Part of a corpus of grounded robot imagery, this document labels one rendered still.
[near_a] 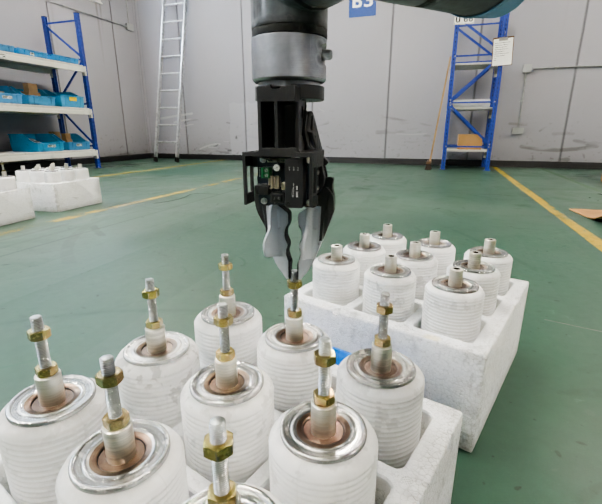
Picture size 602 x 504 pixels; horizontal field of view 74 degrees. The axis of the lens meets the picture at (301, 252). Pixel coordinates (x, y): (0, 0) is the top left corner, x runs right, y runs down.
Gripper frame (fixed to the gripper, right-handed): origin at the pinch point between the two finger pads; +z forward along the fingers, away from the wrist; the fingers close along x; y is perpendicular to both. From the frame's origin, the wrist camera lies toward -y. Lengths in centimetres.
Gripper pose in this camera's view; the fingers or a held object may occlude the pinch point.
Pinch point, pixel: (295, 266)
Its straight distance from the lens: 48.9
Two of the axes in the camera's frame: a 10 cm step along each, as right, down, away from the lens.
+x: 9.7, 0.7, -2.2
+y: -2.3, 2.8, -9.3
